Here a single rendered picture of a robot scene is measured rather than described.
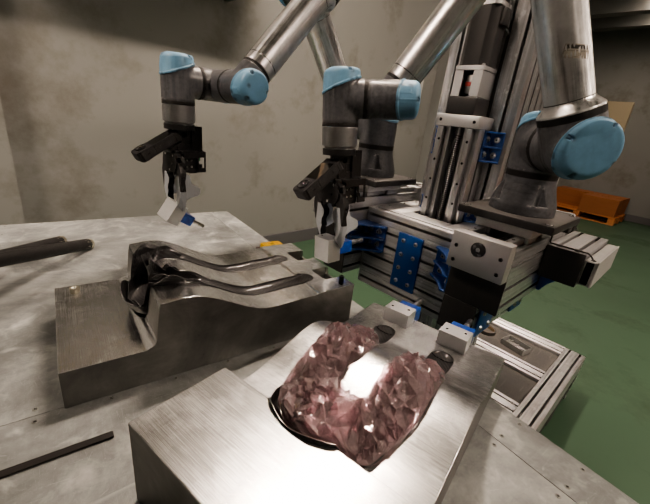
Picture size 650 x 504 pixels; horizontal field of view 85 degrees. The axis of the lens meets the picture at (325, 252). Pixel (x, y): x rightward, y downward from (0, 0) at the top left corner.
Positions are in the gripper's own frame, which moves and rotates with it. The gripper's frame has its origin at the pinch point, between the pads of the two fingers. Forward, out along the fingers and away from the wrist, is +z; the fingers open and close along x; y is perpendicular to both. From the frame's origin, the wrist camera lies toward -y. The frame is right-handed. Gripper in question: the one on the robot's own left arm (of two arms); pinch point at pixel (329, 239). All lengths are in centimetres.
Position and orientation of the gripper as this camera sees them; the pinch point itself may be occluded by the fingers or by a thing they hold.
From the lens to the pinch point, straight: 81.6
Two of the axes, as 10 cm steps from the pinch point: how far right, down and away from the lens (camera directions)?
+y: 7.8, -1.9, 5.9
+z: -0.2, 9.4, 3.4
